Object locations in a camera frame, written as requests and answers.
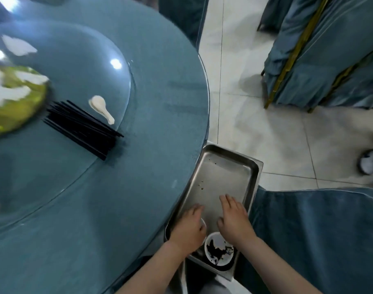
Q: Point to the person's left hand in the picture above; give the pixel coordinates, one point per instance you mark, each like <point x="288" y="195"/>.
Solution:
<point x="188" y="232"/>

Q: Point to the person's right hand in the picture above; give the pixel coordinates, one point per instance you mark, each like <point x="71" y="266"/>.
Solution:
<point x="238" y="225"/>

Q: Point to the stack of white bowls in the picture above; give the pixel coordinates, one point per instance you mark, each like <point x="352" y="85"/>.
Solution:
<point x="218" y="238"/>

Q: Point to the metal tray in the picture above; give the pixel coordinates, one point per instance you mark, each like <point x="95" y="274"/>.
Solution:
<point x="217" y="180"/>

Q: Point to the bundle of black chopsticks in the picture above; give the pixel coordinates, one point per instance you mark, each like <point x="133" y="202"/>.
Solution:
<point x="82" y="128"/>

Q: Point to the white spoon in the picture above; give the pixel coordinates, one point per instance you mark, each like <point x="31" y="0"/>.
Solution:
<point x="97" y="104"/>

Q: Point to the blue covered chair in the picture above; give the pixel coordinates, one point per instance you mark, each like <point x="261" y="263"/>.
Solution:
<point x="275" y="12"/>
<point x="312" y="241"/>
<point x="183" y="15"/>

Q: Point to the person's left forearm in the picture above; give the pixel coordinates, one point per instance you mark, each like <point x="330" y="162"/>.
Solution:
<point x="149" y="272"/>

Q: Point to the person's right forearm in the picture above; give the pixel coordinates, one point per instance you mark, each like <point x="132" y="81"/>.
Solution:
<point x="278" y="269"/>

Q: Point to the round blue table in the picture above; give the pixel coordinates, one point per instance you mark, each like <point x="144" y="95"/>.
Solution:
<point x="162" y="104"/>

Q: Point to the round glass turntable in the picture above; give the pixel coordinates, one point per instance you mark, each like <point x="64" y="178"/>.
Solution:
<point x="82" y="73"/>

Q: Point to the yellow round disc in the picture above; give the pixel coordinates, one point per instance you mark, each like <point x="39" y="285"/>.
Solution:
<point x="15" y="116"/>

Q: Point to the crumpled white tissue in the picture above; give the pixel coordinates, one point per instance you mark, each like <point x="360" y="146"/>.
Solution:
<point x="18" y="45"/>
<point x="5" y="94"/>
<point x="31" y="78"/>

